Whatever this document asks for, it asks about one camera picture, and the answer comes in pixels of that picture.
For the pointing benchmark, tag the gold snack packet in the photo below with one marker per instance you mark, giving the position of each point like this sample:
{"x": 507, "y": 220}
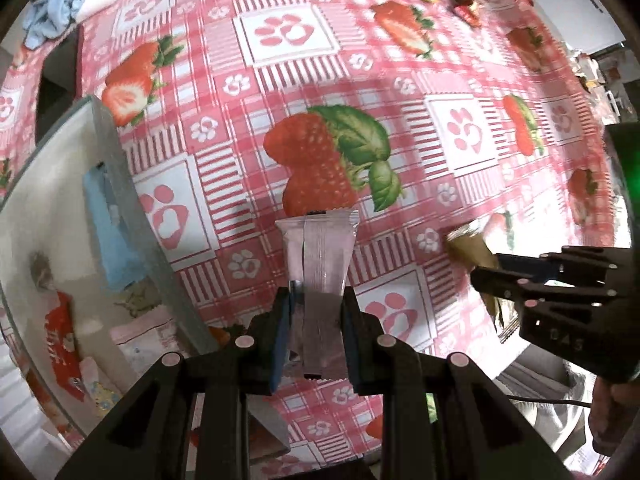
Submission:
{"x": 470, "y": 250}

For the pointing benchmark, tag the small brown packet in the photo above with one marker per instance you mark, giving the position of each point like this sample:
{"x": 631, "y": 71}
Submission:
{"x": 41, "y": 270}

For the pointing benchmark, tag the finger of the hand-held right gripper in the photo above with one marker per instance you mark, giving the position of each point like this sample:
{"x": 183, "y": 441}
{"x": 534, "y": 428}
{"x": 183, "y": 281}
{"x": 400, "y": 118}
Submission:
{"x": 500, "y": 285}
{"x": 575, "y": 262}

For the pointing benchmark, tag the blue flower print snack packet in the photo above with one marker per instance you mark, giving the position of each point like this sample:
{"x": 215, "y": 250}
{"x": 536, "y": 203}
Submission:
{"x": 102, "y": 396}

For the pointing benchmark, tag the beige snack packet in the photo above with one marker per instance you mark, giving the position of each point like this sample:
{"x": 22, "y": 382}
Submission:
{"x": 136, "y": 301}

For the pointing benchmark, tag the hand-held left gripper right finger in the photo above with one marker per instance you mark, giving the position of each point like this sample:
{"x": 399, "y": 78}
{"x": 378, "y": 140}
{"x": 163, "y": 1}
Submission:
{"x": 350, "y": 345}

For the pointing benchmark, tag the grey clothing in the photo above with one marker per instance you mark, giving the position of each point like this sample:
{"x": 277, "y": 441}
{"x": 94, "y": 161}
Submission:
{"x": 545, "y": 385}

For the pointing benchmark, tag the red snack packet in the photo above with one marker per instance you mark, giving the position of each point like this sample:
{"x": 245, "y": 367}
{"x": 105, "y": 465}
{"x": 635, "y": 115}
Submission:
{"x": 61, "y": 340}

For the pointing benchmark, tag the light blue snack packet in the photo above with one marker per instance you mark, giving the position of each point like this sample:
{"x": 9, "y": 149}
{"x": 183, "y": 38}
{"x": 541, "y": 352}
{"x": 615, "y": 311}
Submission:
{"x": 107, "y": 235}

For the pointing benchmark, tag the pink translucent snack packet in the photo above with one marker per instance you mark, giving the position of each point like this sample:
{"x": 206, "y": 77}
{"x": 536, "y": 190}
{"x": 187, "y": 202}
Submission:
{"x": 320, "y": 260}

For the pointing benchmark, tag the black smartphone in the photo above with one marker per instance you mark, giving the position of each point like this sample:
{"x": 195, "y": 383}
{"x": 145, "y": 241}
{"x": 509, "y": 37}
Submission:
{"x": 60, "y": 77}

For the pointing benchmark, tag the light blue cloth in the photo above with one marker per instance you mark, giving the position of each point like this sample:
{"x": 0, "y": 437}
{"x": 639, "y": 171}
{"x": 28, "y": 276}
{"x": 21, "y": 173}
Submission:
{"x": 52, "y": 7}

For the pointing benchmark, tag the person's right hand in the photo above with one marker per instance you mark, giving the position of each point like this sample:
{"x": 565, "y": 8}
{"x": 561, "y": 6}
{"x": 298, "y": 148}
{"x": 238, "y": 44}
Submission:
{"x": 612, "y": 415}

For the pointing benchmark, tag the pink strawberry print tablecloth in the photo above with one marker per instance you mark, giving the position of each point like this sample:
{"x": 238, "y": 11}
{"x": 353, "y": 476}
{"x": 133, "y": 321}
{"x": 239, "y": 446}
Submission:
{"x": 320, "y": 85}

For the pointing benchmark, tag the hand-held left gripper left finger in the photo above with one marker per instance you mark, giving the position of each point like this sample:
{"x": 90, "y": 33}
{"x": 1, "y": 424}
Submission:
{"x": 280, "y": 340}

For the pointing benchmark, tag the clear plastic container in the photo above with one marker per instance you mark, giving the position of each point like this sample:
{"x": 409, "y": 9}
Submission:
{"x": 50, "y": 185}

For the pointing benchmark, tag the small red glossy packet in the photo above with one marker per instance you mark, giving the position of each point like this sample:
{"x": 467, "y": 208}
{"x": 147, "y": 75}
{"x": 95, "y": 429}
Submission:
{"x": 470, "y": 11}

